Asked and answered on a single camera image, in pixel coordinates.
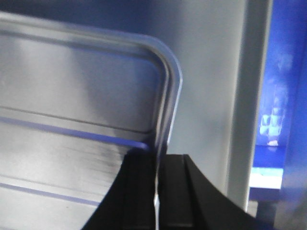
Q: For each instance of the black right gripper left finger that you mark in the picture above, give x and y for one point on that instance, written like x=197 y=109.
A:
x=129 y=203

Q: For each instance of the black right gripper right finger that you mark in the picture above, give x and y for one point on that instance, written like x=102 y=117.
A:
x=188 y=201

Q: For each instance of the silver metal tray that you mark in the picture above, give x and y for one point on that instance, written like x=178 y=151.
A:
x=74 y=101

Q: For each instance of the large blue plastic crate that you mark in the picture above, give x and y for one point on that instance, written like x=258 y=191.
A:
x=284 y=58

